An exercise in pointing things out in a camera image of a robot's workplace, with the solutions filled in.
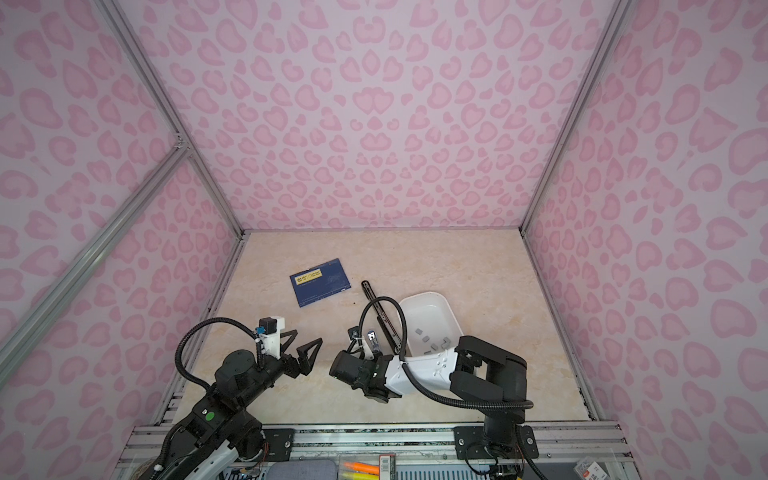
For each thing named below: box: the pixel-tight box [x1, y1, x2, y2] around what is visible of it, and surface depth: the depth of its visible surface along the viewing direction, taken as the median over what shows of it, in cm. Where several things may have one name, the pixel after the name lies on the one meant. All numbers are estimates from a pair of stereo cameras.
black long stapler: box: [361, 280, 402, 355], surface depth 94 cm
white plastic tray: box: [403, 292, 464, 358], surface depth 94 cm
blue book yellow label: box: [289, 258, 352, 308], surface depth 106 cm
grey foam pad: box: [266, 460, 337, 480], surface depth 69 cm
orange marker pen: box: [343, 462, 380, 475], surface depth 71 cm
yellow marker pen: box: [341, 472, 379, 480], surface depth 70 cm
